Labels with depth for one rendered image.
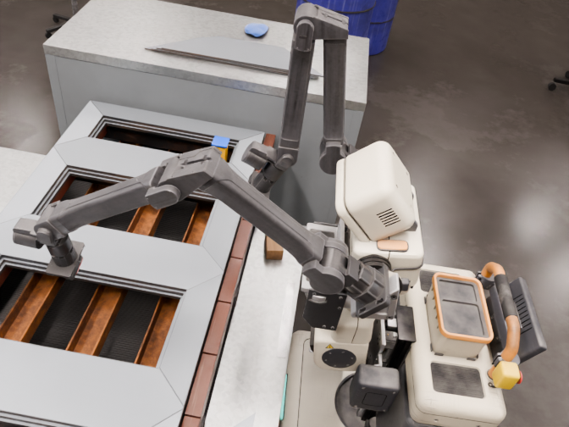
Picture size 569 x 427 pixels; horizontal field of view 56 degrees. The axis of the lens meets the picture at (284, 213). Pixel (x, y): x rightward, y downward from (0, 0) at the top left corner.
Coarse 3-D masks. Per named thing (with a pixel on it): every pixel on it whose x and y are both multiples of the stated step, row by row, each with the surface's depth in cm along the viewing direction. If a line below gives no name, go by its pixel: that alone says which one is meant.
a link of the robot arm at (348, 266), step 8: (328, 248) 117; (328, 256) 116; (336, 256) 116; (344, 256) 118; (328, 264) 114; (336, 264) 115; (344, 264) 117; (352, 264) 117; (344, 272) 115; (352, 272) 116; (352, 280) 116
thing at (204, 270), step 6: (204, 252) 168; (198, 258) 166; (204, 258) 166; (210, 258) 167; (198, 264) 164; (204, 264) 165; (210, 264) 165; (216, 264) 165; (198, 270) 163; (204, 270) 163; (210, 270) 163; (192, 276) 161; (198, 276) 161; (204, 276) 161; (210, 276) 162; (192, 282) 159; (198, 282) 159
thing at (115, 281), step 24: (120, 120) 216; (72, 168) 191; (48, 192) 181; (192, 192) 190; (240, 216) 185; (0, 264) 157; (24, 264) 159; (120, 288) 159; (144, 288) 158; (168, 288) 158; (168, 336) 146
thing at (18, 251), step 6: (30, 216) 170; (36, 216) 171; (12, 240) 162; (12, 246) 161; (18, 246) 161; (24, 246) 161; (6, 252) 158; (12, 252) 159; (18, 252) 159; (24, 252) 159; (30, 252) 160; (24, 258) 158
